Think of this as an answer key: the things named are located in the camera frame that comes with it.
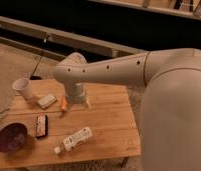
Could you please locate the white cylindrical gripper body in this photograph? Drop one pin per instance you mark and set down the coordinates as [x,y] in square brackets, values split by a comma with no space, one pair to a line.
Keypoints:
[75,93]

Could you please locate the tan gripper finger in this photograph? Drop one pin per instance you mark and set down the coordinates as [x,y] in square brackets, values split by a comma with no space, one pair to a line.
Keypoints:
[67,107]
[87,103]

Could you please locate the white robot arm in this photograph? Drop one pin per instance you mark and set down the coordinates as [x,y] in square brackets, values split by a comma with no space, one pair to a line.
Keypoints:
[170,112]

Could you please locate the wooden table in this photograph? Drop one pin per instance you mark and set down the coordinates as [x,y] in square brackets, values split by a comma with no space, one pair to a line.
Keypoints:
[110,118]

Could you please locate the white plastic bottle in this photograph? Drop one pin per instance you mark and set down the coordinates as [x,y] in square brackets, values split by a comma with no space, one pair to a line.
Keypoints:
[70,142]

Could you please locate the dark purple bowl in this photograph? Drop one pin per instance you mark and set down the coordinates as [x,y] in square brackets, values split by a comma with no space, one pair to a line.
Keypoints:
[13,137]

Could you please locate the grey metal rail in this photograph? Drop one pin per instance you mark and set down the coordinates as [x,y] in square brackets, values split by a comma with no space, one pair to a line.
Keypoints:
[66,38]

